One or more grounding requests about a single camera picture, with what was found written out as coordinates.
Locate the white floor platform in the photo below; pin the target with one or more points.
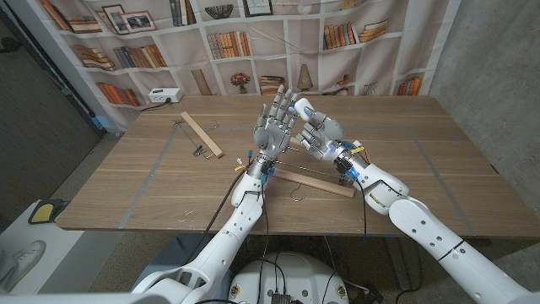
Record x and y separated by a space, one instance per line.
59 253

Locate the white AirPods case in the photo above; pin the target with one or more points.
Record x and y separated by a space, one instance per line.
303 106

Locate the printed bookshelf backdrop cloth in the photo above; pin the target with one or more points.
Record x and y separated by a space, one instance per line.
270 63

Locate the yellow and black pedal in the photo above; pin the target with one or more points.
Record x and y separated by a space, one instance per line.
42 211

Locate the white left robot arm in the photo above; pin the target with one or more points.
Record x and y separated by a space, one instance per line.
215 253

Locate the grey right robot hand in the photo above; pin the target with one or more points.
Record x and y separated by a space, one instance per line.
325 135

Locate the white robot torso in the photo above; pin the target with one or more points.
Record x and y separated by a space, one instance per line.
287 274

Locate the wooden clip hanger, twisted rod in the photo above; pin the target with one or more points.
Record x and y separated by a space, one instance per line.
312 181

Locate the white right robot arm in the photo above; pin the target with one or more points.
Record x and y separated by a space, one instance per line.
430 236

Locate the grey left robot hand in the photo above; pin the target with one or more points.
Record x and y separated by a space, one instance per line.
274 131

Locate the white power strip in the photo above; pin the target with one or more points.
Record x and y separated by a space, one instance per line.
164 95

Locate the grey table leg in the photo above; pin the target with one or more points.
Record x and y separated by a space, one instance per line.
398 262

